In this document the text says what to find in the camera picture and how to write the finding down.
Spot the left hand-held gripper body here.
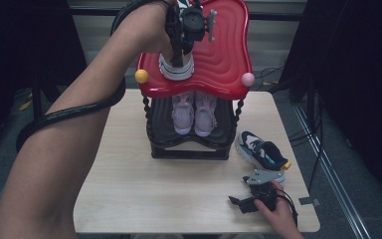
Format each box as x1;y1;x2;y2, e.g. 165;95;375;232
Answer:
164;0;219;56

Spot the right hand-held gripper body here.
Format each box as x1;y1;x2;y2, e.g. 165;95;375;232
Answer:
243;168;286;213

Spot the navy and white sneaker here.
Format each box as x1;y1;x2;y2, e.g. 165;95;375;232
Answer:
158;0;196;82
234;130;292;184

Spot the red and black shoe rack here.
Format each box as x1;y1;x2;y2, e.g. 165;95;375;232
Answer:
134;0;257;161

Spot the person's right hand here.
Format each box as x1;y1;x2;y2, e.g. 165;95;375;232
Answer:
254;180;298;232

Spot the person's left hand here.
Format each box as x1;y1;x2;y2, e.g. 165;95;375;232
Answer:
127;1;175;61

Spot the grey tape piece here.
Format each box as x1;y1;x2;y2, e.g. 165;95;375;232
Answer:
297;196;321;206

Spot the black metal stand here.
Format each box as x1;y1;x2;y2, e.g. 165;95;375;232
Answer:
29;78;46;122

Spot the black curtain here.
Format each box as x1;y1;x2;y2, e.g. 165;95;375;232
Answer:
0;0;120;160
280;0;382;213

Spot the yellow floor tape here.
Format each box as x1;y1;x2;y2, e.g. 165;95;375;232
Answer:
19;96;34;113

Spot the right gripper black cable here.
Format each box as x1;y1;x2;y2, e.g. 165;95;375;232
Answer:
276;189;300;227

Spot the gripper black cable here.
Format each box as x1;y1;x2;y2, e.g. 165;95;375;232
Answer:
276;189;300;227
15;0;171;153

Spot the looped black floor cable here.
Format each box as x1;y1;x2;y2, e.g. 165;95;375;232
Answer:
255;65;287;95

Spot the black horizontal rail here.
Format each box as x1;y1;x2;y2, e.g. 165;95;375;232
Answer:
69;7;307;22

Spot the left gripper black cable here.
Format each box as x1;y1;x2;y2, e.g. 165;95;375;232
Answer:
15;0;171;153

